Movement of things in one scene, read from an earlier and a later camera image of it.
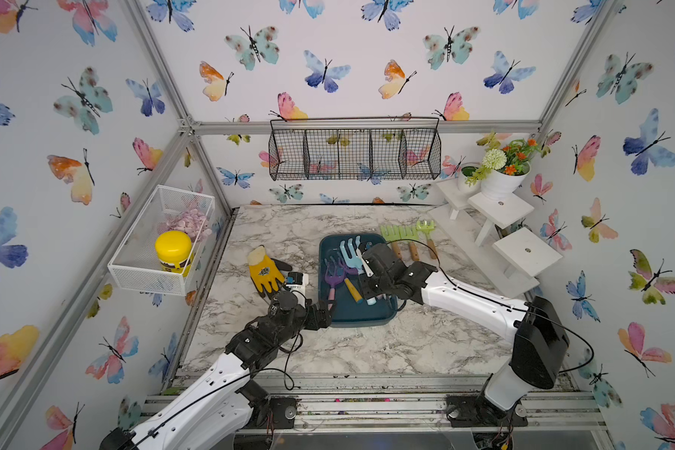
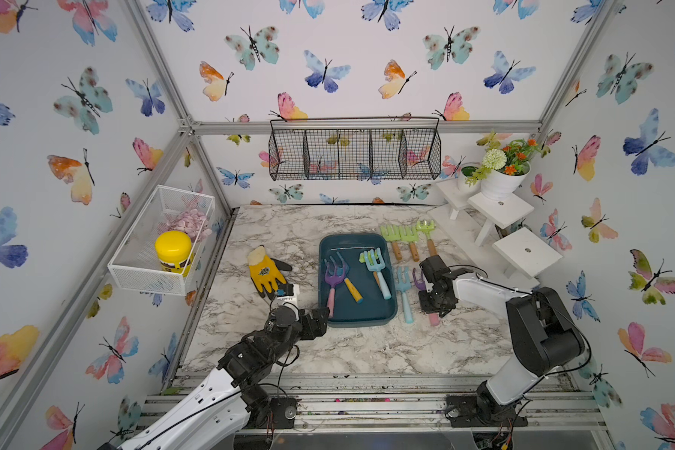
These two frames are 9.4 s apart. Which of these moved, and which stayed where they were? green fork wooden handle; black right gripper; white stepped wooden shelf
Moved: black right gripper
Stayed: white stepped wooden shelf; green fork wooden handle
